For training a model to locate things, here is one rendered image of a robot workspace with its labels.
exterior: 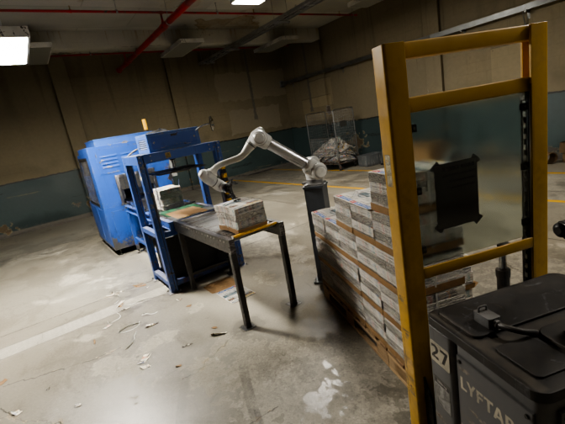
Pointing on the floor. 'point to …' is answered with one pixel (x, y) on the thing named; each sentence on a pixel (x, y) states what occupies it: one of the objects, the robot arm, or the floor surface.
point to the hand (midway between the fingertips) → (237, 191)
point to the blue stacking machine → (116, 186)
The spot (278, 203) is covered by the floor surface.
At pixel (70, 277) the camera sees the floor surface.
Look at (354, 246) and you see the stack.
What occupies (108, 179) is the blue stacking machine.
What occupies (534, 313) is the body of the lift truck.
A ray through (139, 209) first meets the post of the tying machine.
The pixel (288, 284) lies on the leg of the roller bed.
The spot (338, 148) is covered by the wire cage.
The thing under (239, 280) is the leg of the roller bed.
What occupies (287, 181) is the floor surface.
